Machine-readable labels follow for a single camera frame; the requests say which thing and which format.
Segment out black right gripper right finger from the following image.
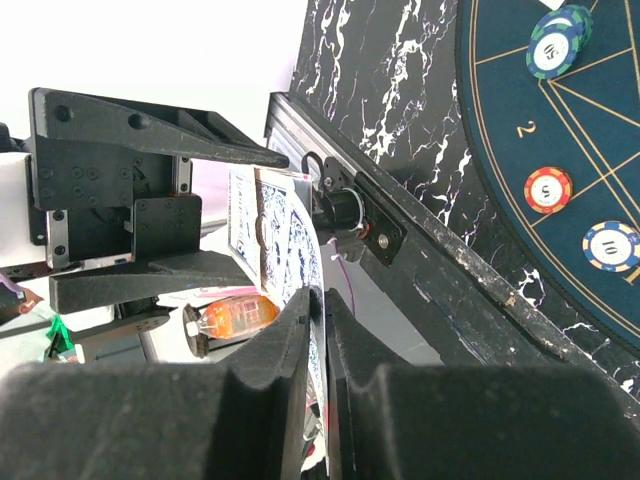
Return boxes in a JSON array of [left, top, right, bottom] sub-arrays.
[[325, 290, 639, 479]]

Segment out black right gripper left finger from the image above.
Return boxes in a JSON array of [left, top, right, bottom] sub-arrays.
[[1, 290, 309, 479]]

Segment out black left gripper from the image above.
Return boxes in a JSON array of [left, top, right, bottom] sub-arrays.
[[28, 88, 289, 314]]

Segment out pulled face-down playing card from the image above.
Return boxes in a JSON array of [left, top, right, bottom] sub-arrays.
[[282, 196, 329, 454]]

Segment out orange poker chip stack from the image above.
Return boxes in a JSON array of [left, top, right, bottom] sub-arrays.
[[523, 166, 573, 215]]

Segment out blue white poker chip stack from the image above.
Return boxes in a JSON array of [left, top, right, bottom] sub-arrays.
[[582, 220, 639, 273]]

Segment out green chips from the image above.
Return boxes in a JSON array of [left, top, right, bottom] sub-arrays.
[[526, 4, 593, 80]]

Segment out dealt face-down playing card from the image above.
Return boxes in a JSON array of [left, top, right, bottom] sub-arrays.
[[538, 0, 565, 10]]

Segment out blue playing card box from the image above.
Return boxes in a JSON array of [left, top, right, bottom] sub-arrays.
[[227, 166, 312, 296]]

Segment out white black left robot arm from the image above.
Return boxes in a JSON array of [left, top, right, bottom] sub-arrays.
[[1, 88, 289, 314]]

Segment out orange plastic bottle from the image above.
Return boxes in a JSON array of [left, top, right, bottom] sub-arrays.
[[182, 294, 280, 358]]

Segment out round blue poker mat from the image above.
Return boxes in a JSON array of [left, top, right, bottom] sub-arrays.
[[456, 1, 639, 352]]

